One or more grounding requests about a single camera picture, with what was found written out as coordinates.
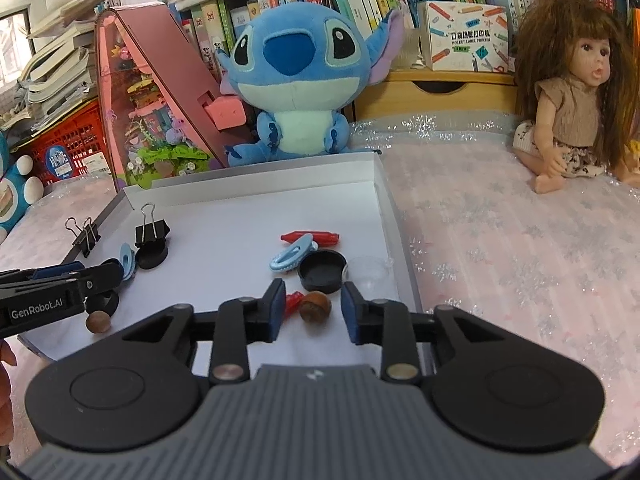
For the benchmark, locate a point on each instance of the small binder clip on tray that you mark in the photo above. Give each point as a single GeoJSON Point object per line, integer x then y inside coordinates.
{"type": "Point", "coordinates": [86, 235]}

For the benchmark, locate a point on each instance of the brown-haired doll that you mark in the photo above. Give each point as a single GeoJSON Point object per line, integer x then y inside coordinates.
{"type": "Point", "coordinates": [577, 91]}

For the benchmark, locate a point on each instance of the large black binder clip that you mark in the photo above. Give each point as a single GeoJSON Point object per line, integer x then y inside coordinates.
{"type": "Point", "coordinates": [151, 230]}

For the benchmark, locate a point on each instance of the clear plastic dome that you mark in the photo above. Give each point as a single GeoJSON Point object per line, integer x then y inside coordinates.
{"type": "Point", "coordinates": [371, 275]}

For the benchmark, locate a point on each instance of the person's left hand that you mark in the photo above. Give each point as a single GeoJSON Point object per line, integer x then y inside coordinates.
{"type": "Point", "coordinates": [6, 411]}

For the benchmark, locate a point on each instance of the Stitch plush toy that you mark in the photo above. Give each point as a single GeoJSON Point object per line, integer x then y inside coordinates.
{"type": "Point", "coordinates": [300, 64]}

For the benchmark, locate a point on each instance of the pink triangular diorama house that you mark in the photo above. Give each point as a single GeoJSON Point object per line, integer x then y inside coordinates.
{"type": "Point", "coordinates": [163, 112]}

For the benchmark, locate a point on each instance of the wooden drawer box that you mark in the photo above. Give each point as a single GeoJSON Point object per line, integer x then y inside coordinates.
{"type": "Point", "coordinates": [421, 91]}

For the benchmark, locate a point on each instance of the red plastic peg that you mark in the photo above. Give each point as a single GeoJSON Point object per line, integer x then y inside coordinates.
{"type": "Point", "coordinates": [292, 303]}
{"type": "Point", "coordinates": [321, 238]}

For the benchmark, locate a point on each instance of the red plastic crate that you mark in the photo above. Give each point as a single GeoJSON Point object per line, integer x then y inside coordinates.
{"type": "Point", "coordinates": [72, 147]}

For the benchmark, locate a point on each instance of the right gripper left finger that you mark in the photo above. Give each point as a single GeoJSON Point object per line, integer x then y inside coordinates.
{"type": "Point", "coordinates": [239, 323]}

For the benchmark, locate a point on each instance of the Doraemon plush toy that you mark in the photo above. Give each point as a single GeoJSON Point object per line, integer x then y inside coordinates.
{"type": "Point", "coordinates": [19, 189]}

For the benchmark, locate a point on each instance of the blue hair clip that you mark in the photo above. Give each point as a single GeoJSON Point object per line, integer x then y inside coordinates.
{"type": "Point", "coordinates": [291, 257]}
{"type": "Point", "coordinates": [127, 259]}

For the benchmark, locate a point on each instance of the grey cardboard tray box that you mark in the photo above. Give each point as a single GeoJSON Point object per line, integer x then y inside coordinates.
{"type": "Point", "coordinates": [226, 226]}

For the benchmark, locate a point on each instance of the white label printer box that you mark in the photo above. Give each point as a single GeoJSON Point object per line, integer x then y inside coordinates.
{"type": "Point", "coordinates": [464, 37]}

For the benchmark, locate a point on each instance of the stack of books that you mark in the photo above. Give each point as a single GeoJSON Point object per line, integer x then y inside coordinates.
{"type": "Point", "coordinates": [62, 74]}

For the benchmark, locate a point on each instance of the small black round cap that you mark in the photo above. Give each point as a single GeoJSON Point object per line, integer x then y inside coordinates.
{"type": "Point", "coordinates": [322, 271]}

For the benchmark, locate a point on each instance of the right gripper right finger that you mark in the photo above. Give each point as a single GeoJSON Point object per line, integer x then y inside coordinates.
{"type": "Point", "coordinates": [387, 324]}

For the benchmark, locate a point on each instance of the brown nut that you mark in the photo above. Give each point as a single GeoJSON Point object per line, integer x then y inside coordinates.
{"type": "Point", "coordinates": [98, 322]}
{"type": "Point", "coordinates": [315, 308]}

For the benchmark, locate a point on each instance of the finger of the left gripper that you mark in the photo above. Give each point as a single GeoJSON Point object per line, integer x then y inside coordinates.
{"type": "Point", "coordinates": [13, 276]}
{"type": "Point", "coordinates": [91, 280]}

